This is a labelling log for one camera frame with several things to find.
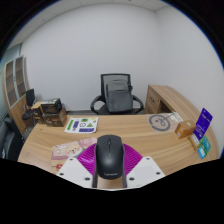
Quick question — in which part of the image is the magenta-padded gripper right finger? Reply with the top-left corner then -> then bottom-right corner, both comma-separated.
123,143 -> 166,189

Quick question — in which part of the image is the purple standing card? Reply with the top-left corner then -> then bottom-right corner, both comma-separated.
194,107 -> 214,141

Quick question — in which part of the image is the black leather armchair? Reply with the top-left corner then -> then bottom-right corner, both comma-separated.
0,117 -> 25,162

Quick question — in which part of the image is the small black chair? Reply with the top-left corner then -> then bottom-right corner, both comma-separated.
21,88 -> 37,121

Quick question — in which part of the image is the cartoon print mouse pad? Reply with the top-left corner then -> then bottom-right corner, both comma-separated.
50,137 -> 98,171

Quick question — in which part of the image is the green box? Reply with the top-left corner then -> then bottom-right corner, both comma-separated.
199,134 -> 212,156

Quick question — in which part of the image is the wooden shelf unit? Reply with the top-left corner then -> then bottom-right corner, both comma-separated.
2,55 -> 32,134

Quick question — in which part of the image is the black computer mouse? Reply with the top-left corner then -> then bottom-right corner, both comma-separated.
94,134 -> 126,180

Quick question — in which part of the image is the grey backpack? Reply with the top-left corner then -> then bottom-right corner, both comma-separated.
105,79 -> 134,114

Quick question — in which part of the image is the white mat with round logo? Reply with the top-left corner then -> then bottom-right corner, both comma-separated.
148,112 -> 184,132

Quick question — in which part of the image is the wooden side desk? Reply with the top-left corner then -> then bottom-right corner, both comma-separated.
144,84 -> 203,123

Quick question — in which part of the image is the small brown cardboard box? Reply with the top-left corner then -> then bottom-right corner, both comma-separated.
30,101 -> 44,125

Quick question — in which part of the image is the large brown cardboard box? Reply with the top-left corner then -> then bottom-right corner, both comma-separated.
42,107 -> 68,128

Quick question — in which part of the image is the orange box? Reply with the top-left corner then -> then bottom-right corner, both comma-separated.
174,120 -> 197,140

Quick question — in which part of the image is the small tan box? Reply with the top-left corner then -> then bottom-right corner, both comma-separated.
187,133 -> 202,151

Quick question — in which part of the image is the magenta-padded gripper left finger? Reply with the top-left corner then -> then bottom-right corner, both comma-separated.
55,143 -> 99,189

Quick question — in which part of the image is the black cardboard box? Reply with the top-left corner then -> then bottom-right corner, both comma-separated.
40,97 -> 63,115

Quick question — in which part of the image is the black mesh office chair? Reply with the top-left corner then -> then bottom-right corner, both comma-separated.
90,73 -> 145,116

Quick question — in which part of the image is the white sticker sheet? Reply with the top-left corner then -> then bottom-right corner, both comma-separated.
64,116 -> 100,134

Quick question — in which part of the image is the blue box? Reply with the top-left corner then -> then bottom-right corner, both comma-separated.
197,146 -> 208,160

